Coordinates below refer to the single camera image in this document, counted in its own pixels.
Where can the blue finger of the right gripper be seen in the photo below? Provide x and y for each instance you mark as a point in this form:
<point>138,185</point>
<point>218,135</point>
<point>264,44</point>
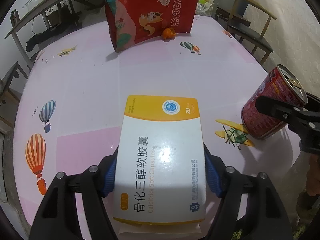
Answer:
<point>282,109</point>

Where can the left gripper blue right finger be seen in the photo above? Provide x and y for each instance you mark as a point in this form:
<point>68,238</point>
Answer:
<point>249,205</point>

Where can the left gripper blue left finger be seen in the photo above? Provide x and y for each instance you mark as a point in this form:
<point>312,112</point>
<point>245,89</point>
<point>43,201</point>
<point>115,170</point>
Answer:
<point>57,215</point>

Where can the red drink can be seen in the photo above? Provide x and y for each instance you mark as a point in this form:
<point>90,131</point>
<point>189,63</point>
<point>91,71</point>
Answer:
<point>278,90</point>

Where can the white yellow medicine box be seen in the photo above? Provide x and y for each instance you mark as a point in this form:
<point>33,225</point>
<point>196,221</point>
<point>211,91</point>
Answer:
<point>160,178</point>

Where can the person's right hand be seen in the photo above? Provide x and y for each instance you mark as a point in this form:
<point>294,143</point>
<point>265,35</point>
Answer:
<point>313,176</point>

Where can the wooden chair black seat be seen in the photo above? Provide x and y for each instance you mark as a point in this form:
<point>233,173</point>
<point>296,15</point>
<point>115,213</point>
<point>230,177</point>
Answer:
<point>238,25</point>

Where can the white mattress blue trim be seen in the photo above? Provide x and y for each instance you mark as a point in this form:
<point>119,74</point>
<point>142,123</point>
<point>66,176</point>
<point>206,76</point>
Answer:
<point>294,37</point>

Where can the red snack bag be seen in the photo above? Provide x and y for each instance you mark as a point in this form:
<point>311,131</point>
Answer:
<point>133,21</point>

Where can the black cloth under shelf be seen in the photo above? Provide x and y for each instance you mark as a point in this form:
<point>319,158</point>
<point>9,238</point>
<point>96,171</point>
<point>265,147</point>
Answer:
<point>50,35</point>

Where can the steel thermos bottle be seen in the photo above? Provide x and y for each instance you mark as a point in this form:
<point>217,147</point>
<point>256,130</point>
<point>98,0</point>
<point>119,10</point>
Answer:
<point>14,17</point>

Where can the long metal shelf table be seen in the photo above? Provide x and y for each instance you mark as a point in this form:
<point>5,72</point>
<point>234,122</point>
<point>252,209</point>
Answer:
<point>36,11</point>

